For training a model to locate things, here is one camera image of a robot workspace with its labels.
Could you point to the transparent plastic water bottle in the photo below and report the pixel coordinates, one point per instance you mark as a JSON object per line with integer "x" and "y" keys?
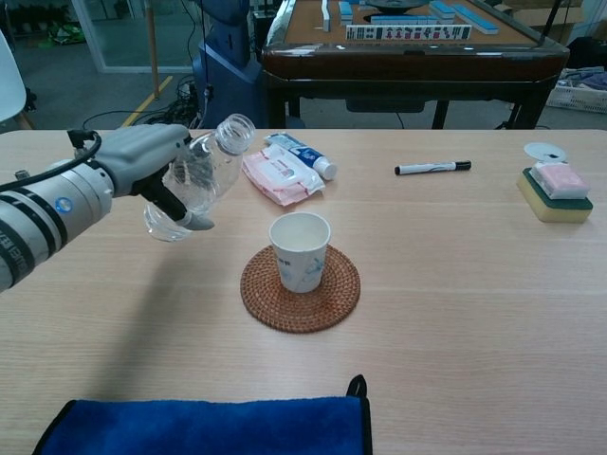
{"x": 223, "y": 170}

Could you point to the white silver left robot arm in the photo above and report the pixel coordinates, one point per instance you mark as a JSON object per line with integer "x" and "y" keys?
{"x": 47, "y": 218}

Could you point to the white paper cup blue print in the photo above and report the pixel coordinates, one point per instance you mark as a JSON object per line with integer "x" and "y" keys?
{"x": 299, "y": 271}

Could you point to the round woven rattan coaster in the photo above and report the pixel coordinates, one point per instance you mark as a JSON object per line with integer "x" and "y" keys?
{"x": 303, "y": 314}

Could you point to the pink wet wipes pack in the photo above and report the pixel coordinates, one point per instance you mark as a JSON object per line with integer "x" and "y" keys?
{"x": 280, "y": 179}

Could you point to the blue white toothpaste tube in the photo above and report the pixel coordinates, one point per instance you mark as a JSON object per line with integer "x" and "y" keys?
{"x": 304, "y": 152}

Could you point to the black white marker pen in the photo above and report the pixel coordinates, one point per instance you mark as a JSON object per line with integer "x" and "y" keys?
{"x": 429, "y": 168}

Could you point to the blue machine base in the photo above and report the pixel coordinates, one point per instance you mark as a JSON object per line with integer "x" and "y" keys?
{"x": 227, "y": 90}

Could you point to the dark wooden mahjong table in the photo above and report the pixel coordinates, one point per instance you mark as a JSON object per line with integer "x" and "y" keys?
{"x": 403, "y": 66}

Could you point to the white mahjong tile rack bar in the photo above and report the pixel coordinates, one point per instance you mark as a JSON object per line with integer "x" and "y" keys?
{"x": 326, "y": 14}

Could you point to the face-up white mahjong tile row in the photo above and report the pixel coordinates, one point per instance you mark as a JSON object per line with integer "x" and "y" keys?
{"x": 408, "y": 32}

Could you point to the wooden pole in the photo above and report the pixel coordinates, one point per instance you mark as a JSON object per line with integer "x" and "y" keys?
{"x": 153, "y": 57}

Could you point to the blue microfiber towel black trim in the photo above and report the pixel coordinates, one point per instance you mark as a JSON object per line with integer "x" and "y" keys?
{"x": 189, "y": 426}

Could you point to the short blue mahjong tile row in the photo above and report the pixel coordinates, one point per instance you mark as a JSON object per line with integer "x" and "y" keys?
{"x": 403, "y": 20}

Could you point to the white round flat disc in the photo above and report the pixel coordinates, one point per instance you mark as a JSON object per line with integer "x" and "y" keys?
{"x": 539, "y": 151}

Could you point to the yellow green scouring sponge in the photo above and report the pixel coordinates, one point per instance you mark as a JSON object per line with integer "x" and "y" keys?
{"x": 564, "y": 213}

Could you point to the pink soap in wrapper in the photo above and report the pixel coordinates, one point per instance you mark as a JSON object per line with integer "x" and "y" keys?
{"x": 562, "y": 181}

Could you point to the long blue mahjong tile row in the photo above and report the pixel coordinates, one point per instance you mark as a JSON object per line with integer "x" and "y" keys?
{"x": 476, "y": 19}

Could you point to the white plastic basket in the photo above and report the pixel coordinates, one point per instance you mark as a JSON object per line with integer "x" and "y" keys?
{"x": 575, "y": 100}

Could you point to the white plastic chair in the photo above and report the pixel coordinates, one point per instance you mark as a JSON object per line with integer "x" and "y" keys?
{"x": 7, "y": 85}

